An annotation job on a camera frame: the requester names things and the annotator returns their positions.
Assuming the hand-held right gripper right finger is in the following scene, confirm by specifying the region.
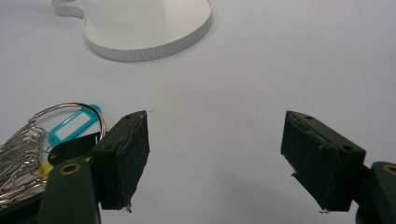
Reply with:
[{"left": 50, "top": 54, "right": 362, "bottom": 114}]
[{"left": 279, "top": 110, "right": 367, "bottom": 215}]

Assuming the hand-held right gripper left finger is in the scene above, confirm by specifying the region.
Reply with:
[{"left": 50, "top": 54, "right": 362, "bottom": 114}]
[{"left": 90, "top": 110, "right": 151, "bottom": 213}]

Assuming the black key tag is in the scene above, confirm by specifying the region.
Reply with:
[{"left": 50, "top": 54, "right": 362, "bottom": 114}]
[{"left": 47, "top": 132, "right": 102, "bottom": 167}]

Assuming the teal key tag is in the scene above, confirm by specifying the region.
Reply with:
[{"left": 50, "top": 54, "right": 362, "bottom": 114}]
[{"left": 47, "top": 105, "right": 103, "bottom": 147}]

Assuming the yellow key tag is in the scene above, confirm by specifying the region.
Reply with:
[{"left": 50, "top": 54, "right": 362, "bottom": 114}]
[{"left": 37, "top": 160, "right": 52, "bottom": 181}]

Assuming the large metal key ring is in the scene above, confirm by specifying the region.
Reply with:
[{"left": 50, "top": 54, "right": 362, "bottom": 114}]
[{"left": 27, "top": 102, "right": 107, "bottom": 145}]

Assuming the bunch of small metal rings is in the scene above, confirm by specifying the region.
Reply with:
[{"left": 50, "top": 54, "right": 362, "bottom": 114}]
[{"left": 0, "top": 120, "right": 50, "bottom": 206}]

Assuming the white key stand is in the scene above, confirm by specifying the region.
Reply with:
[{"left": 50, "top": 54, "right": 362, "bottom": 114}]
[{"left": 50, "top": 0, "right": 215, "bottom": 63}]

